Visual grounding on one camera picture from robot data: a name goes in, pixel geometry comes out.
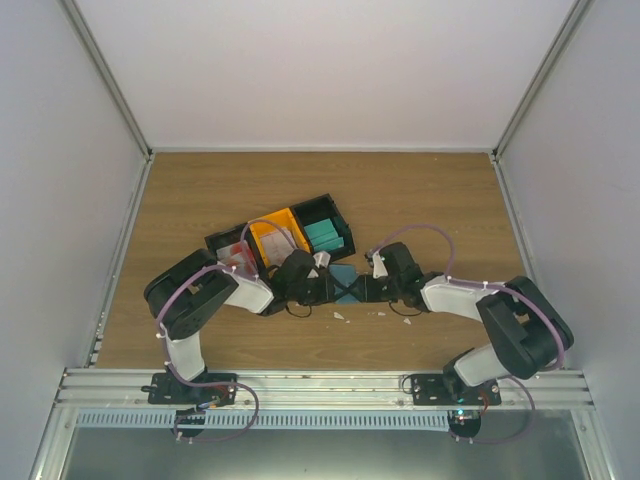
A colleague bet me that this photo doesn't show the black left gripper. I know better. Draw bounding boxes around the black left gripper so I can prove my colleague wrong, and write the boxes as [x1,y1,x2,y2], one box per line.
[289,275,348,307]

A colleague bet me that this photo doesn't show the teal card holder wallet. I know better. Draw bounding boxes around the teal card holder wallet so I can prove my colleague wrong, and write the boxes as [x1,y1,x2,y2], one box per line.
[329,264,364,305]

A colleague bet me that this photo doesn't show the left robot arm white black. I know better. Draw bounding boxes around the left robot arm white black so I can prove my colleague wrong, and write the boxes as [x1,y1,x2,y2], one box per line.
[144,249,354,404]

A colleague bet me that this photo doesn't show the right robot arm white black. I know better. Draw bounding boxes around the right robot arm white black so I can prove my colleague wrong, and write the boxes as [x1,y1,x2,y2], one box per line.
[336,242,574,405]

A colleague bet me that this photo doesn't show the stack of teal cards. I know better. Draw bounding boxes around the stack of teal cards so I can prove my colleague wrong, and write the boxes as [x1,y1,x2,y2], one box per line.
[304,219,345,252]

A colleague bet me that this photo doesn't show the black bin with teal cards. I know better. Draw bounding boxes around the black bin with teal cards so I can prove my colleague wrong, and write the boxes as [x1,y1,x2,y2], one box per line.
[291,194,355,260]

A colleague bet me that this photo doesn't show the white cards in orange bin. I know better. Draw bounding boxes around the white cards in orange bin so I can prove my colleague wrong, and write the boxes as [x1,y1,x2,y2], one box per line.
[260,227,298,265]

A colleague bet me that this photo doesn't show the red white cards stack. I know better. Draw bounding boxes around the red white cards stack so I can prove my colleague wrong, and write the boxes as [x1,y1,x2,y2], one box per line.
[216,240,258,275]

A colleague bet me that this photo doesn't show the black bin with red cards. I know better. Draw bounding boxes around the black bin with red cards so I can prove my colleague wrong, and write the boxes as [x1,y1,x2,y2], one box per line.
[204,223,265,275]

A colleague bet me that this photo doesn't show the orange plastic bin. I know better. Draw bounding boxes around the orange plastic bin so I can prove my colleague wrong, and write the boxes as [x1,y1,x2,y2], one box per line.
[249,208,311,267]

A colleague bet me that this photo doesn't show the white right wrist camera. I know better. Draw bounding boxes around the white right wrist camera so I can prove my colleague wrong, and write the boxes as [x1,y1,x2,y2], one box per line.
[366,251,388,279]

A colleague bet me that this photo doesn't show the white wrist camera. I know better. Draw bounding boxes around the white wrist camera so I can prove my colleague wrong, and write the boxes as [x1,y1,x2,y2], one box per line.
[307,251,331,279]
[366,251,388,279]

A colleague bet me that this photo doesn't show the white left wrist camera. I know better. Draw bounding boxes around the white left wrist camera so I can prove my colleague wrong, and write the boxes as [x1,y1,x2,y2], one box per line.
[307,251,331,279]

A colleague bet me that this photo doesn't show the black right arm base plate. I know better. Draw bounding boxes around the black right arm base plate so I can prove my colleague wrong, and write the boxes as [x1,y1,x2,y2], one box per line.
[400,373,502,407]

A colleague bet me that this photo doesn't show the grey slotted cable duct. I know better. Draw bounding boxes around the grey slotted cable duct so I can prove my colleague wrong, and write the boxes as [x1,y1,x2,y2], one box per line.
[76,408,449,432]

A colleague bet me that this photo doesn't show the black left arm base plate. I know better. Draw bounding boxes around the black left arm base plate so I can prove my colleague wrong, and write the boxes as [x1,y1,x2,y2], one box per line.
[141,371,238,406]

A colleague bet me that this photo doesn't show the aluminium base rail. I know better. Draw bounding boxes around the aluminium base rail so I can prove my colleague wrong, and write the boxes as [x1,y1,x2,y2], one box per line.
[55,368,595,411]

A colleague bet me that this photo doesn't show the aluminium frame post left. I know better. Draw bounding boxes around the aluminium frame post left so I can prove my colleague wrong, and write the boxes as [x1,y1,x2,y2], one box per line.
[58,0,153,162]

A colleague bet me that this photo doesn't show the aluminium frame post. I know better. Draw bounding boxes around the aluminium frame post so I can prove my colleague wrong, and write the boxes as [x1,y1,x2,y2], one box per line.
[58,0,153,162]
[490,0,593,163]

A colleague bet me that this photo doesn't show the aluminium frame post right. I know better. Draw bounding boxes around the aluminium frame post right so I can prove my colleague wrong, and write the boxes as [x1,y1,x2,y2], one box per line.
[490,0,593,163]

